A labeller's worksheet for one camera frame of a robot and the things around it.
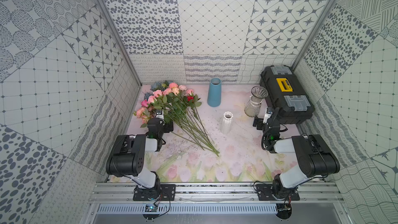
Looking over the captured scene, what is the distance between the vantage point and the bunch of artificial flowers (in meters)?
0.92

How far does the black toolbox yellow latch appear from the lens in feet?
2.89

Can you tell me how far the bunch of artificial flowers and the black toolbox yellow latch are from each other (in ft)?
1.53
